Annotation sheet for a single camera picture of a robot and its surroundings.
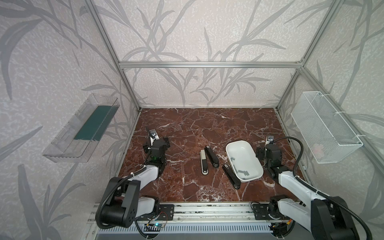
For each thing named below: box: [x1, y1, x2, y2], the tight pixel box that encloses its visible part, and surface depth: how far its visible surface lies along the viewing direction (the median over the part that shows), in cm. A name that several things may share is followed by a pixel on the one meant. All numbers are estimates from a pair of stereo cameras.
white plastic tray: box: [225, 140, 264, 182], surface depth 92 cm
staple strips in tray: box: [238, 170, 250, 176], surface depth 88 cm
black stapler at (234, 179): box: [222, 163, 241, 190], surface depth 84 cm
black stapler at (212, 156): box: [204, 145, 220, 168], surface depth 92 cm
